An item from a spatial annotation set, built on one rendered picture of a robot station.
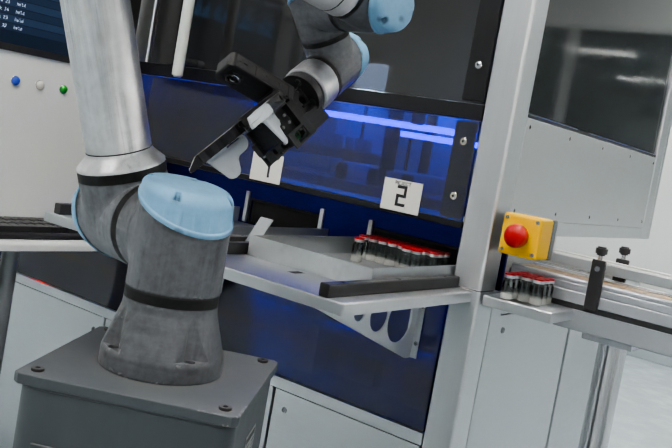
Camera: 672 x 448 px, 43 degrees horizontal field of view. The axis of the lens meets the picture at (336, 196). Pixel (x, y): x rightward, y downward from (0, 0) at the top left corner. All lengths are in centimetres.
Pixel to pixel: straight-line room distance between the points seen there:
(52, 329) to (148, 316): 132
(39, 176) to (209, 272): 105
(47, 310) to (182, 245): 137
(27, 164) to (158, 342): 105
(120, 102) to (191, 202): 18
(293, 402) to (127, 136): 84
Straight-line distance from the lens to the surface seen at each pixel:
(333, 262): 137
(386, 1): 116
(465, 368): 155
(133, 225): 104
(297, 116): 118
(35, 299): 239
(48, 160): 203
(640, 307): 154
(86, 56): 110
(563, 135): 174
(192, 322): 102
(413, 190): 159
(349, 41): 131
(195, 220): 100
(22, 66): 197
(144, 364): 101
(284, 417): 180
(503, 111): 152
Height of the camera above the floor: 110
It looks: 4 degrees down
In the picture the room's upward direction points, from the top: 10 degrees clockwise
